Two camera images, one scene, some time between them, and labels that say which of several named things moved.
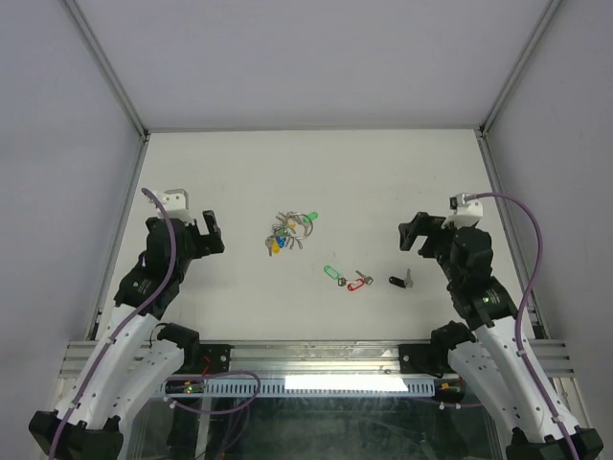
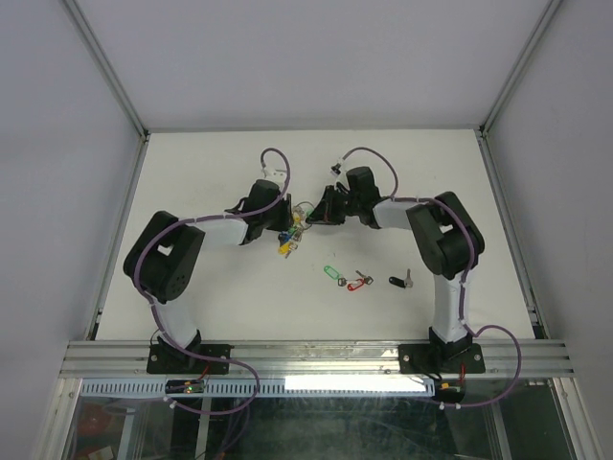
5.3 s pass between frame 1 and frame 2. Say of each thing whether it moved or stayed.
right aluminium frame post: stayed
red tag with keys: stayed
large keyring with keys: moved
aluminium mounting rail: stayed
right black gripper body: moved
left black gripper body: moved
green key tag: stayed
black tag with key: stayed
